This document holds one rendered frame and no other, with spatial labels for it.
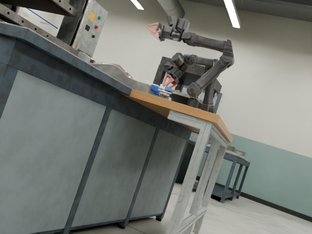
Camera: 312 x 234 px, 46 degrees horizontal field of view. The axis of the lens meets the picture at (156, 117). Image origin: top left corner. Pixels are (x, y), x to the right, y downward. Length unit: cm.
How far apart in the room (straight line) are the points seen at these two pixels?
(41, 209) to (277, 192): 732
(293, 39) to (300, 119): 188
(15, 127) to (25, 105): 8
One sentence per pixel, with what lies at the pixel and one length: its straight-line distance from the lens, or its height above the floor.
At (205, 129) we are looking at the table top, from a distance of 173.
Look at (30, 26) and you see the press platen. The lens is 246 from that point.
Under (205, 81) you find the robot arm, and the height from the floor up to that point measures 99.
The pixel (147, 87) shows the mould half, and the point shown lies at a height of 84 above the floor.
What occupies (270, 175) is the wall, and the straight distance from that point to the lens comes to 860.
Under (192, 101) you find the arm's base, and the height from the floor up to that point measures 86.
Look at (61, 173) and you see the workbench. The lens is 164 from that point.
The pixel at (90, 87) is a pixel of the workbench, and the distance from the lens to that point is 161.
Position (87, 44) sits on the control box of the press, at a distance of 300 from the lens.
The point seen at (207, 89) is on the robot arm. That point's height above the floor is 104.
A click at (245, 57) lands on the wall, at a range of 914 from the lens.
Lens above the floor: 60
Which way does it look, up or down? 3 degrees up
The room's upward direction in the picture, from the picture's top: 19 degrees clockwise
